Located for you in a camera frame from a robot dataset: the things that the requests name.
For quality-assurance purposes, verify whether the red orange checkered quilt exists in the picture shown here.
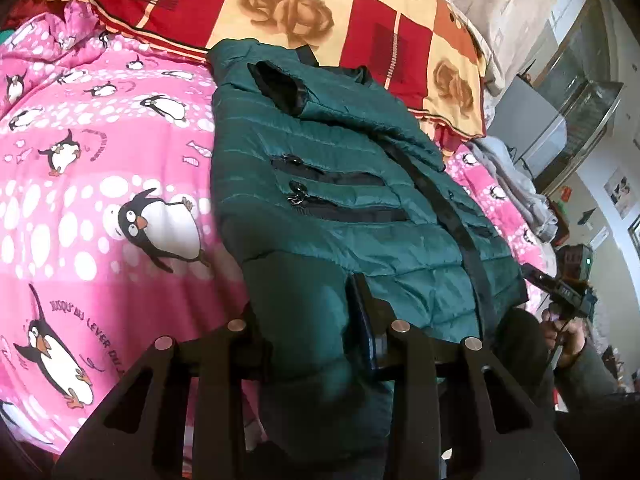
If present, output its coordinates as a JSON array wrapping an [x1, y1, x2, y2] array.
[[25, 0, 489, 157]]

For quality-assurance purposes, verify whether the pink penguin blanket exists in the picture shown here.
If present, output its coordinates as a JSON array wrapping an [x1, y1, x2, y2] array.
[[0, 0, 551, 480]]

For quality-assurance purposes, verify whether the beige patterned curtain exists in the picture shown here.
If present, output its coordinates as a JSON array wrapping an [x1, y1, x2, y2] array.
[[415, 0, 592, 97]]

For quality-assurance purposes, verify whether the person's right hand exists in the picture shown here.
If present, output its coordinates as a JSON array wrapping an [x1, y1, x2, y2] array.
[[541, 308, 587, 368]]

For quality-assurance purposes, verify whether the grey cloth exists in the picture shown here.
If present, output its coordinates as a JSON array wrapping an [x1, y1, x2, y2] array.
[[470, 137, 559, 244]]

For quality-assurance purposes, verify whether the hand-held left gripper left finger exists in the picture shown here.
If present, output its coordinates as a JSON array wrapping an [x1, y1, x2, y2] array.
[[52, 304, 273, 480]]

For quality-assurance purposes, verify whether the person's right forearm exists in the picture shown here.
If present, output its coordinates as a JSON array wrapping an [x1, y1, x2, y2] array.
[[550, 340, 626, 413]]

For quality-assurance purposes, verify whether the glass tank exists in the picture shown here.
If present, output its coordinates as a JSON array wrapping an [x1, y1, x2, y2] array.
[[534, 0, 624, 192]]

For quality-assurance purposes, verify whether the green puffer jacket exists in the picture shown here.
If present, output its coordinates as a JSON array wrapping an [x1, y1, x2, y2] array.
[[207, 38, 532, 467]]

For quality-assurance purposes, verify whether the white cabinet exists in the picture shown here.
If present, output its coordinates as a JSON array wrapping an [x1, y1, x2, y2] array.
[[487, 77, 569, 181]]

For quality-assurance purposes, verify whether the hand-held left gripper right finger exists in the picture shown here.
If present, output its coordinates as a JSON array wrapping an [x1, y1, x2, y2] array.
[[349, 273, 582, 480]]

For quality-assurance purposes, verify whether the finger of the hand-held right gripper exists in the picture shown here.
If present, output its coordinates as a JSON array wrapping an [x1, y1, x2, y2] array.
[[520, 262, 567, 297]]

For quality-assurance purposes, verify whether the wall poster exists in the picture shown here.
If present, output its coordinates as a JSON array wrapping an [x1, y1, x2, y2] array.
[[603, 167, 634, 219]]

